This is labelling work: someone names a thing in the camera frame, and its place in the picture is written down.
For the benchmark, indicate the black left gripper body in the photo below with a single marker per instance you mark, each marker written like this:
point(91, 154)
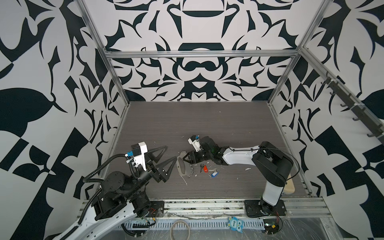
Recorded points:
point(153, 167)

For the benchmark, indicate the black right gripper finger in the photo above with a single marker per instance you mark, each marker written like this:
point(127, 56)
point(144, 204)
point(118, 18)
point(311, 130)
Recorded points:
point(188, 160)
point(185, 154)

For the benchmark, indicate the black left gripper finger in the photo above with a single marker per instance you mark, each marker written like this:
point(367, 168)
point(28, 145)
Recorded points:
point(166, 167)
point(156, 154)

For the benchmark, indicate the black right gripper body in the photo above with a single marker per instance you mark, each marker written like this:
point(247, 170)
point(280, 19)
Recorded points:
point(199, 156)

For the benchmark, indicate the silver metal key holder plate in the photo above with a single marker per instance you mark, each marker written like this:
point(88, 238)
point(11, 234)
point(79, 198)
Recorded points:
point(184, 168)

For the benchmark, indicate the blue capped silver key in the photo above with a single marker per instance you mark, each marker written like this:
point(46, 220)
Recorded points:
point(214, 172)

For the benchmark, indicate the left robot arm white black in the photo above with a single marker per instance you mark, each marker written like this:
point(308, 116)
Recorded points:
point(120, 197)

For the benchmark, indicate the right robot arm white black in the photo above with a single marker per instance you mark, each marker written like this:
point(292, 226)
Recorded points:
point(275, 165)

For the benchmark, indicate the beige tape roll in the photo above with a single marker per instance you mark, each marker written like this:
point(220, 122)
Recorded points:
point(180, 230)

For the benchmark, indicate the blue owl toy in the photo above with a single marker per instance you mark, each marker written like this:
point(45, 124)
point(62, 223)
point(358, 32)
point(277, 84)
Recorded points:
point(235, 224)

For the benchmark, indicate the beige sponge block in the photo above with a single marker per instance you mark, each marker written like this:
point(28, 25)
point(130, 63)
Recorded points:
point(289, 187)

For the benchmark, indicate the green lit circuit board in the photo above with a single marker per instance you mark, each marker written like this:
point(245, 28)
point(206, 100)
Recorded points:
point(272, 226)

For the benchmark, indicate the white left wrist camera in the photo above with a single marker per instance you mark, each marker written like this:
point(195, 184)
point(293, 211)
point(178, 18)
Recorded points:
point(137, 155)

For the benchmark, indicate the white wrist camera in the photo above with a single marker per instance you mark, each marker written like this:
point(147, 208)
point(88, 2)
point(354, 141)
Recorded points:
point(137, 155)
point(195, 142)

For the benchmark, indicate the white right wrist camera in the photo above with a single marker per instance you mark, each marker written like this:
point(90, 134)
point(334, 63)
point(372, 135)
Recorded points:
point(195, 142)

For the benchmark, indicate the white slotted cable duct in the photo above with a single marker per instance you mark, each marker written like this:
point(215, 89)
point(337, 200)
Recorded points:
point(201, 224)

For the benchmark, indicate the black wall hook rack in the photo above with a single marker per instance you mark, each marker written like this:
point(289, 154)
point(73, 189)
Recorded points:
point(352, 103)

